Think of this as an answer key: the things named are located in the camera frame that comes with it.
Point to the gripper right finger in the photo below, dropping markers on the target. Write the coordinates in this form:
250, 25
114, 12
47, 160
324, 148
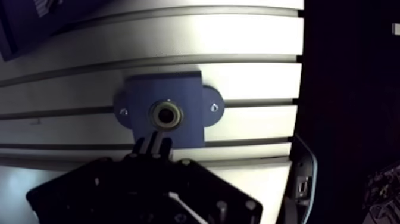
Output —
206, 190

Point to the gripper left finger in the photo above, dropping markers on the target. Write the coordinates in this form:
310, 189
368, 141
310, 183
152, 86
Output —
93, 190

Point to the steel bearing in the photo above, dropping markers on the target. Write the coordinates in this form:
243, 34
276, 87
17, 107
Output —
156, 120

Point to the dark blue-grey housing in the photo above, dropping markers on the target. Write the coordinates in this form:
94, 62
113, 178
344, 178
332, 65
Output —
165, 89

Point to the black device with port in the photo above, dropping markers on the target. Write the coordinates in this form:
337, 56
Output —
301, 187

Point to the dark blue-grey tray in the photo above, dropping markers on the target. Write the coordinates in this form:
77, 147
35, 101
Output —
28, 28

